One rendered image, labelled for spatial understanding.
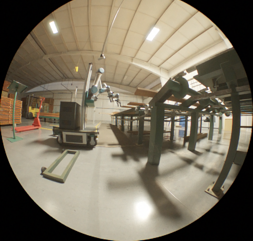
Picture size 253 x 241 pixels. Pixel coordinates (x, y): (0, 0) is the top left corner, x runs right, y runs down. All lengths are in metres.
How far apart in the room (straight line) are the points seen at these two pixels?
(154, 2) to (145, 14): 1.17
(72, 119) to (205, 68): 1.88
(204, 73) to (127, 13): 6.26
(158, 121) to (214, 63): 0.83
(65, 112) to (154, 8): 6.64
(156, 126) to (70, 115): 1.43
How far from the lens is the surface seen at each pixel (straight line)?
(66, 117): 1.67
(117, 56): 8.94
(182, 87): 0.85
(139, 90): 0.99
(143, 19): 6.72
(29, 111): 9.37
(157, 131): 1.01
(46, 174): 0.97
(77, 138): 1.58
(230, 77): 0.60
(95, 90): 1.48
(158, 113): 1.00
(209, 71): 0.72
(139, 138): 1.89
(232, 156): 0.81
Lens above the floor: 0.60
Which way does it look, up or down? 2 degrees up
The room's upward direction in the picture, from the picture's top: 2 degrees clockwise
